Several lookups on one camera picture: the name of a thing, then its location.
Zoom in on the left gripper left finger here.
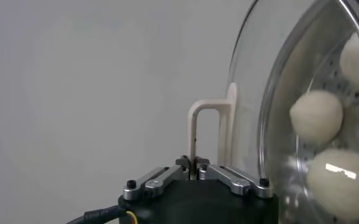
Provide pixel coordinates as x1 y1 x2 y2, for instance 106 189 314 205
123 155 192 201

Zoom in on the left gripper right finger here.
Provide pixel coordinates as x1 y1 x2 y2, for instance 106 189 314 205
196 155 274 200

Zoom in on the glass lid with cream handle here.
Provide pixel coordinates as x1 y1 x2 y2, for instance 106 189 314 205
187 0 359 224

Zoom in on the white steamed baozi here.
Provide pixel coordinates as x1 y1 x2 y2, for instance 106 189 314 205
290 90 344 145
306 148 359 220
339 32 359 91

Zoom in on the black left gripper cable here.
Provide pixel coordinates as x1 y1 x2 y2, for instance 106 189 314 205
66 205 139 224

